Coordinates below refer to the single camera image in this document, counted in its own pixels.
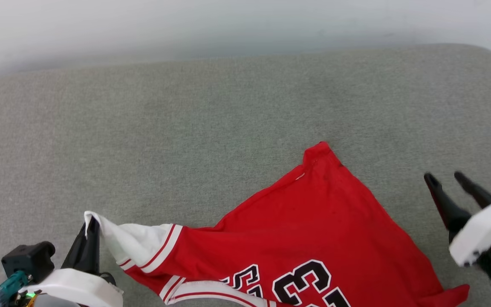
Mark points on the red basketball jersey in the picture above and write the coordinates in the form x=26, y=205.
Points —
x=313, y=230

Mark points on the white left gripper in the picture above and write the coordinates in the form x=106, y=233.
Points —
x=75, y=288

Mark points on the grey fabric sofa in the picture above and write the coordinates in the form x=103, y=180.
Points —
x=186, y=128

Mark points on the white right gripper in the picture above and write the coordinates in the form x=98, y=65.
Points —
x=484, y=230

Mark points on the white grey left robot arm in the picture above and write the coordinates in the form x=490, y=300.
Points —
x=56, y=302

